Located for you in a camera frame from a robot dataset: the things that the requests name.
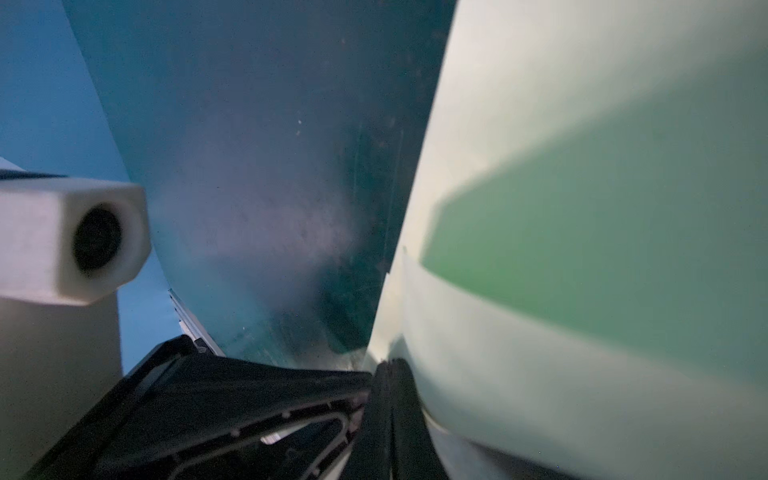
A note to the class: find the aluminium front rail platform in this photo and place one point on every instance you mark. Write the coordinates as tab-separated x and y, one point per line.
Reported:
192	328

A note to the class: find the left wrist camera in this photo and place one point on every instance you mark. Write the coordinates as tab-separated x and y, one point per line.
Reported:
67	246

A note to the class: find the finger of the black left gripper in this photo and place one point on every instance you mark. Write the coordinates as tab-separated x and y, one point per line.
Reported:
183	414

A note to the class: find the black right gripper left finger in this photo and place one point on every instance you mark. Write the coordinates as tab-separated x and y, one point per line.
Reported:
370	457

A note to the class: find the light green paper sheet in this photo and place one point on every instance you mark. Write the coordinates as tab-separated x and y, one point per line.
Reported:
581	277

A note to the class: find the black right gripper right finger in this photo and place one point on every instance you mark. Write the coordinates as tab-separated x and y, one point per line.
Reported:
414	455

